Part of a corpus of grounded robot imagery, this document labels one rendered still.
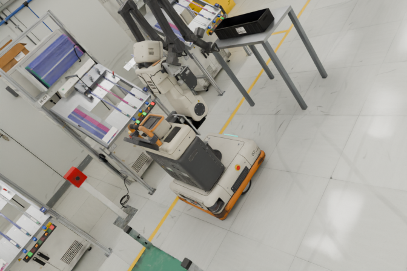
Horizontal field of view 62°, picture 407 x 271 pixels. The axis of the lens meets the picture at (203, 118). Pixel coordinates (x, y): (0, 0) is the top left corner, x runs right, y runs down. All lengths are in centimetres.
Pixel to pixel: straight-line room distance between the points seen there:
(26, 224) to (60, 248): 55
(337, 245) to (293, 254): 28
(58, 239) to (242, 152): 199
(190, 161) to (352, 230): 112
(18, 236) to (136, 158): 135
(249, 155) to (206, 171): 41
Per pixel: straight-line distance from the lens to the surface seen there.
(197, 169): 250
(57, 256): 376
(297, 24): 310
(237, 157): 272
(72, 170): 339
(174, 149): 235
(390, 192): 239
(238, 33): 306
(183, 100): 255
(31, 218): 332
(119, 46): 565
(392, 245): 222
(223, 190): 264
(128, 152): 380
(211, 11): 428
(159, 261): 155
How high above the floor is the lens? 193
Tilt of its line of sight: 29 degrees down
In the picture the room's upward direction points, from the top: 40 degrees counter-clockwise
